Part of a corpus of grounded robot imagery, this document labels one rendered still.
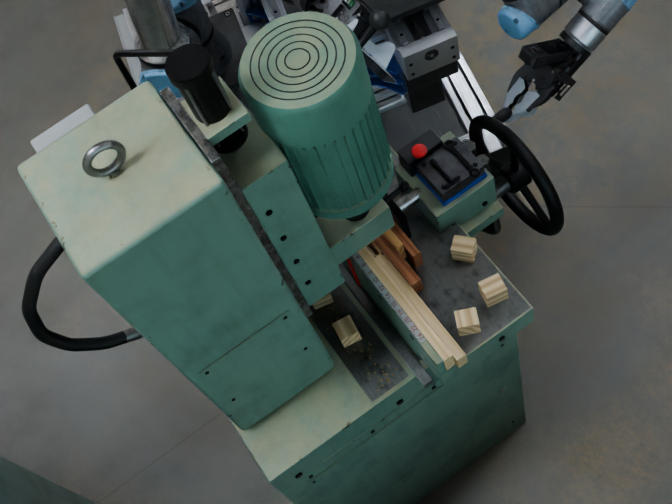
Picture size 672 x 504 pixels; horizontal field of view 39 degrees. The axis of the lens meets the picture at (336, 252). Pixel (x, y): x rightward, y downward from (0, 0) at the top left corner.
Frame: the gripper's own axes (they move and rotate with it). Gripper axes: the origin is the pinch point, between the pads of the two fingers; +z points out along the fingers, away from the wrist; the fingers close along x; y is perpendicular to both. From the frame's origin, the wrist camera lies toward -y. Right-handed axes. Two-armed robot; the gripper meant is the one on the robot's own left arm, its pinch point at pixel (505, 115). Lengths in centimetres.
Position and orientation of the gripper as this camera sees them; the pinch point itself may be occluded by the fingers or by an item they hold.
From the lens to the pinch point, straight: 202.5
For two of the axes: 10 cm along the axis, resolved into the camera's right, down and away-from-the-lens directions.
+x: -5.4, -7.0, 4.7
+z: -6.0, 7.1, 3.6
